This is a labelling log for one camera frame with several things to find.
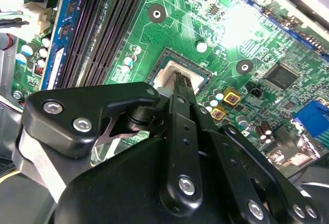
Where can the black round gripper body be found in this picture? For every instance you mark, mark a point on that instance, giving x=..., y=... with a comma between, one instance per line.
x=115, y=195

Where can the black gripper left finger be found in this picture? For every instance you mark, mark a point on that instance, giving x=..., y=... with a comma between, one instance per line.
x=64, y=121

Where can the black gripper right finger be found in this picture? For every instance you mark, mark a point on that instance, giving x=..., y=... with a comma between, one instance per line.
x=231, y=157

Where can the silver square CPU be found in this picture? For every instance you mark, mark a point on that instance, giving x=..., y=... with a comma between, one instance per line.
x=165, y=73

